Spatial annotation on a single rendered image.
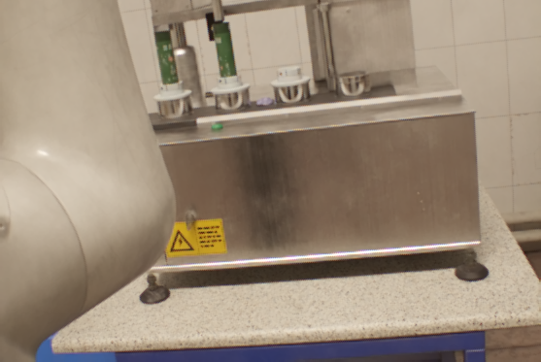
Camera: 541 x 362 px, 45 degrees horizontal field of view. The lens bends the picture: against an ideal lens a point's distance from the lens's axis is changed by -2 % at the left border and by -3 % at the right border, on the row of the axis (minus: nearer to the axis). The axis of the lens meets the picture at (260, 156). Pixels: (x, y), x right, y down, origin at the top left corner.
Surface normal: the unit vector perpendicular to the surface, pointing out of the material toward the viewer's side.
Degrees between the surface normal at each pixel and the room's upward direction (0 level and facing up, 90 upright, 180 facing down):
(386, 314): 0
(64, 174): 40
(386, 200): 90
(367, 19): 90
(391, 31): 90
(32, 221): 65
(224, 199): 90
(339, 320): 0
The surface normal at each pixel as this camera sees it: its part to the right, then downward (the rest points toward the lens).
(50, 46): 0.20, 0.16
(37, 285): 0.86, 0.07
